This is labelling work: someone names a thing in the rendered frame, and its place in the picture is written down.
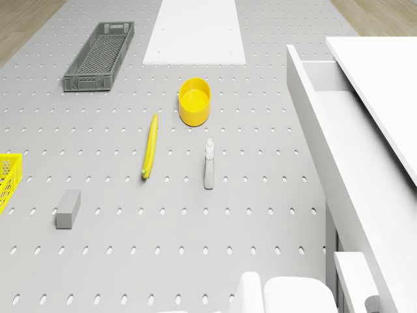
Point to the white drawer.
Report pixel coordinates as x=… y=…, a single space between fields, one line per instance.
x=342 y=146

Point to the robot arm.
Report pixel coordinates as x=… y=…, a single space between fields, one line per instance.
x=299 y=296

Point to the small white bottle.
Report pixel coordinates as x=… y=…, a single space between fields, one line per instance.
x=208 y=172

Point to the yellow bowl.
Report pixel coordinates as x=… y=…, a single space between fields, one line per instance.
x=193 y=112

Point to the banana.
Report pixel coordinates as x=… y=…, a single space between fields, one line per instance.
x=150 y=146

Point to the white board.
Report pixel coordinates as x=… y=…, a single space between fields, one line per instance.
x=195 y=36

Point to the dark grey basket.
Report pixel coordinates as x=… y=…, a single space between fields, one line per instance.
x=88 y=78

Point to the grey cube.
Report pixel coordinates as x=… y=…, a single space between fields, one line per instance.
x=66 y=212

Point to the white cabinet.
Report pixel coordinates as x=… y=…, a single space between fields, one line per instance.
x=384 y=81

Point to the yellow basket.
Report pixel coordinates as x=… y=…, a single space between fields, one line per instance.
x=9 y=156

